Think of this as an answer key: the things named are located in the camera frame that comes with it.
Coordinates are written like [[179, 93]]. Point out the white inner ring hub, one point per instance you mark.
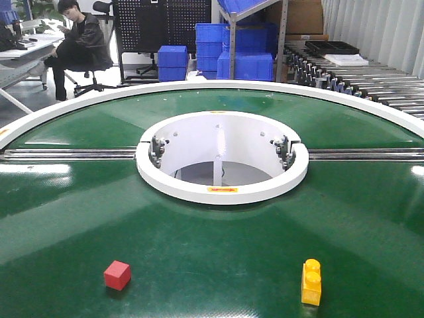
[[221, 157]]

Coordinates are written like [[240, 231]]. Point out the blue crate stack behind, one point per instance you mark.
[[209, 46]]

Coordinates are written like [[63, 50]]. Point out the large blue crate floor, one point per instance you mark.
[[257, 66]]

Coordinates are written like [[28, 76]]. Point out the black perforated pegboard stand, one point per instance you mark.
[[142, 27]]

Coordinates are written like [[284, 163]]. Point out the small blue stacked crates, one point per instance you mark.
[[172, 63]]

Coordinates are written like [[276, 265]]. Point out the red cube block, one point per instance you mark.
[[117, 275]]

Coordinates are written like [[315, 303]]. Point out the cardboard box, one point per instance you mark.
[[305, 21]]

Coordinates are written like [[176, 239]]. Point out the seated person in black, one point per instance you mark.
[[83, 47]]

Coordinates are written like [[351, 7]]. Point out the black compartment tray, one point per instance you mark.
[[331, 47]]

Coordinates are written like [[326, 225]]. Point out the white desk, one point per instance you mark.
[[17, 64]]

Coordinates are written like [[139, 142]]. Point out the yellow studded toy brick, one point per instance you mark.
[[311, 282]]

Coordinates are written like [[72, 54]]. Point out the black office chair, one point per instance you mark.
[[107, 25]]

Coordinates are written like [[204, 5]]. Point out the roller conveyor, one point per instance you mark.
[[376, 82]]

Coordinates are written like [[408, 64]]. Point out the white outer table rim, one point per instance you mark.
[[118, 118]]

